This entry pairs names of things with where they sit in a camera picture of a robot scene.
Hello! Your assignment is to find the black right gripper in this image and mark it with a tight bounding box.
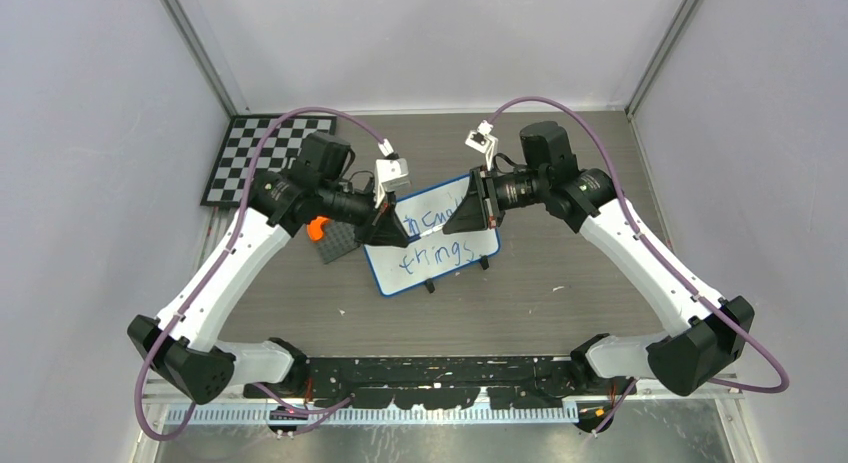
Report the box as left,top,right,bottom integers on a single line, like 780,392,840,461
444,162,549,233

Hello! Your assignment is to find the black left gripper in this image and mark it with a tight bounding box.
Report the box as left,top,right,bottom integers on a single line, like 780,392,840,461
319,179,410,248

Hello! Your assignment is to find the blue framed whiteboard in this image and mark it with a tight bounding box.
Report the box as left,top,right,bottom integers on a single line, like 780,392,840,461
364,175,501,297

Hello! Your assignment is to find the white marker pen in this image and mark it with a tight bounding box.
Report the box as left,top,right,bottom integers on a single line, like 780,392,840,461
418,225,443,239

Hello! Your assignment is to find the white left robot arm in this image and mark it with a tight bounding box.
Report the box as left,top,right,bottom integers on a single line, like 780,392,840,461
128,131,410,405

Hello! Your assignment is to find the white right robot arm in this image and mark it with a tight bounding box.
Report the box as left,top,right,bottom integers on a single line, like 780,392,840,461
442,121,754,396

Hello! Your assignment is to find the grey studded baseplate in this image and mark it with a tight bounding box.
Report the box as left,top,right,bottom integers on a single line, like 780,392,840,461
312,219,361,264

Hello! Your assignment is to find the orange curved block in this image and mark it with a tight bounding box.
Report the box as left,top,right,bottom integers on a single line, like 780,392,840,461
307,216,331,242

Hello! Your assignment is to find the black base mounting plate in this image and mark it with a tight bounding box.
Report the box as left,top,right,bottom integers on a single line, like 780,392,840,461
244,356,629,410

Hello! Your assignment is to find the black white checkerboard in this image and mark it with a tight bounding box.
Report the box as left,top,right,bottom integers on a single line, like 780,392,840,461
200,114,337,208

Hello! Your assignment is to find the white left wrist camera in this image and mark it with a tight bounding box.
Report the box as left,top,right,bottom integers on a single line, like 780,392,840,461
373,139,410,209

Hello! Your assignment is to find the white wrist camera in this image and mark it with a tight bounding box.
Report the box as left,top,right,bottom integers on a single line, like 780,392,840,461
373,139,410,209
465,120,498,171

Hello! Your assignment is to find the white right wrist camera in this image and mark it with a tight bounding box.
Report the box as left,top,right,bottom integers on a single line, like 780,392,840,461
465,120,498,171

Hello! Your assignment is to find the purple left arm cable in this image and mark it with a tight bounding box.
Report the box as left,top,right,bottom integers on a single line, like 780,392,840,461
133,106,396,443

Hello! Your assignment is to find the slotted aluminium cable duct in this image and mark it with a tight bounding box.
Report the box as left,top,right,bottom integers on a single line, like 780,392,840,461
189,400,579,426

